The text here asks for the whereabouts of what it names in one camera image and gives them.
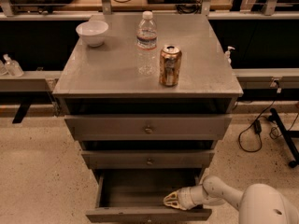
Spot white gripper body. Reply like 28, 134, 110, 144
178, 185, 207, 210

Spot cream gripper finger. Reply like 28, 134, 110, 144
164, 201, 186, 210
164, 191, 178, 203

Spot grey bottom drawer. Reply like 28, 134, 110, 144
86, 169, 211, 224

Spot grey drawer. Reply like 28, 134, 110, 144
86, 169, 211, 224
81, 150, 214, 170
65, 114, 232, 141

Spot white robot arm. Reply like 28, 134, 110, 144
164, 175, 299, 224

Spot grey middle drawer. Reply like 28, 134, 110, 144
81, 150, 214, 170

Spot grey drawer cabinet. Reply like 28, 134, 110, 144
51, 13, 244, 192

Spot grey top drawer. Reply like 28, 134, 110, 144
65, 114, 232, 141

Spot black stand leg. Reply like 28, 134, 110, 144
270, 108, 299, 168

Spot orange soda can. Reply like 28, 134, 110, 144
160, 45, 182, 87

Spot white pump dispenser bottle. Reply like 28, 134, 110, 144
224, 46, 235, 63

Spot clear plastic water bottle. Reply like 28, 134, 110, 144
136, 11, 157, 76

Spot white bowl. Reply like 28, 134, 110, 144
76, 21, 108, 47

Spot clear sanitizer bottle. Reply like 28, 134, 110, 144
4, 54, 24, 77

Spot black floor power cable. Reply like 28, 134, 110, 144
237, 101, 277, 154

